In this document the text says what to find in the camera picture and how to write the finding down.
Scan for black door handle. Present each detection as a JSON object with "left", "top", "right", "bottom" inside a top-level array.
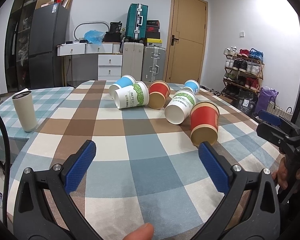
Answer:
[{"left": 171, "top": 35, "right": 179, "bottom": 46}]

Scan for teal checkered tablecloth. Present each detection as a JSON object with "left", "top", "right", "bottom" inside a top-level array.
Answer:
[{"left": 0, "top": 87, "right": 74, "bottom": 162}]

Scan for near white green paper cup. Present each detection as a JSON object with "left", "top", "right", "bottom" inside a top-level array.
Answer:
[{"left": 165, "top": 90, "right": 197, "bottom": 125}]

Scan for teal suitcase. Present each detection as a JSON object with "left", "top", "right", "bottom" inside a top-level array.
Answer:
[{"left": 125, "top": 3, "right": 148, "bottom": 43}]

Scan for person's left hand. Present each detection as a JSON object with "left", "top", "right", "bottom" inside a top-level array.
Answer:
[{"left": 123, "top": 223, "right": 154, "bottom": 240}]

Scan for blue plastic bag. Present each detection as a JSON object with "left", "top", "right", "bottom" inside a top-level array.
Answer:
[{"left": 84, "top": 30, "right": 106, "bottom": 45}]

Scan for cardboard box on fridge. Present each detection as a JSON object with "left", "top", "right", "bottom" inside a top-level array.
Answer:
[{"left": 62, "top": 0, "right": 73, "bottom": 10}]

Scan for person's right hand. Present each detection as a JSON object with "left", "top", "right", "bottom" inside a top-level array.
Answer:
[{"left": 272, "top": 157, "right": 300, "bottom": 192}]

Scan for beige insulated tumbler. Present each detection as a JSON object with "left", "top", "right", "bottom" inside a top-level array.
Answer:
[{"left": 12, "top": 89, "right": 38, "bottom": 132}]

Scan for white drawer desk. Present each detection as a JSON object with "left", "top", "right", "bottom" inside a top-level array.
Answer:
[{"left": 57, "top": 42, "right": 122, "bottom": 87}]

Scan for left blue paper cup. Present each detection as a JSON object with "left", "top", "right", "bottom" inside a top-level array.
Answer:
[{"left": 109, "top": 75, "right": 136, "bottom": 98}]

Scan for red paper cup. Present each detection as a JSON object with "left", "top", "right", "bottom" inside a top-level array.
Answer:
[
  {"left": 190, "top": 101, "right": 220, "bottom": 147},
  {"left": 148, "top": 80, "right": 170, "bottom": 109}
]

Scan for black cable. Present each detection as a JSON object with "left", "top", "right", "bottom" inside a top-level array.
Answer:
[{"left": 0, "top": 103, "right": 11, "bottom": 227}]

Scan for white green paper cup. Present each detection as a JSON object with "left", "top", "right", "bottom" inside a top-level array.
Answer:
[
  {"left": 165, "top": 90, "right": 197, "bottom": 125},
  {"left": 114, "top": 81, "right": 149, "bottom": 109}
]

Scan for black refrigerator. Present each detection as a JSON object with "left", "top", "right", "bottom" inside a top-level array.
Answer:
[{"left": 29, "top": 3, "right": 69, "bottom": 89}]

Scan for right blue paper cup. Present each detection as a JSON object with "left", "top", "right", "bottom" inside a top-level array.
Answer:
[{"left": 183, "top": 80, "right": 200, "bottom": 95}]

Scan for wooden door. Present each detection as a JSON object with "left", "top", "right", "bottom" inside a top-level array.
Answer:
[{"left": 164, "top": 0, "right": 208, "bottom": 84}]

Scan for far white green paper cup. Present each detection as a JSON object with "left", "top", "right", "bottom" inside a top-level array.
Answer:
[{"left": 114, "top": 81, "right": 149, "bottom": 109}]

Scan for purple bag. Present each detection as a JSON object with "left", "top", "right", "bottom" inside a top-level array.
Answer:
[{"left": 254, "top": 86, "right": 279, "bottom": 114}]

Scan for stacked shoe boxes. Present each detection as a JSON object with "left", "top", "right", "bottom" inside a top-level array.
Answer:
[{"left": 146, "top": 20, "right": 162, "bottom": 47}]

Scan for silver aluminium suitcase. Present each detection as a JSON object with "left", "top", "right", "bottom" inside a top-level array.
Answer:
[{"left": 141, "top": 46, "right": 166, "bottom": 82}]

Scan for dark glass cabinet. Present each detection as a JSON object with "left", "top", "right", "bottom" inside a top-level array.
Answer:
[{"left": 5, "top": 0, "right": 37, "bottom": 92}]

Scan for white oval mirror frame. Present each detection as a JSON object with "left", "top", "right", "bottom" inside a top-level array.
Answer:
[{"left": 73, "top": 21, "right": 110, "bottom": 43}]

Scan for black bag on desk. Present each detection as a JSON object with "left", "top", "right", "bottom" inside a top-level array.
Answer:
[{"left": 102, "top": 21, "right": 122, "bottom": 42}]

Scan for blue paper cup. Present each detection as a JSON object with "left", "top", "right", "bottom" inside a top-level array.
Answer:
[
  {"left": 183, "top": 80, "right": 200, "bottom": 95},
  {"left": 109, "top": 75, "right": 136, "bottom": 98}
]

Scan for beige suitcase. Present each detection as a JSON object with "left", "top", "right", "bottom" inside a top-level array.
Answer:
[{"left": 121, "top": 42, "right": 144, "bottom": 81}]

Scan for brown blue checkered tablecloth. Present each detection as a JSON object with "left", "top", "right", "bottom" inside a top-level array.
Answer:
[{"left": 7, "top": 80, "right": 285, "bottom": 240}]

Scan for wooden shoe rack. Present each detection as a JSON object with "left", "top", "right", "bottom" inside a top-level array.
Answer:
[{"left": 222, "top": 46, "right": 264, "bottom": 101}]

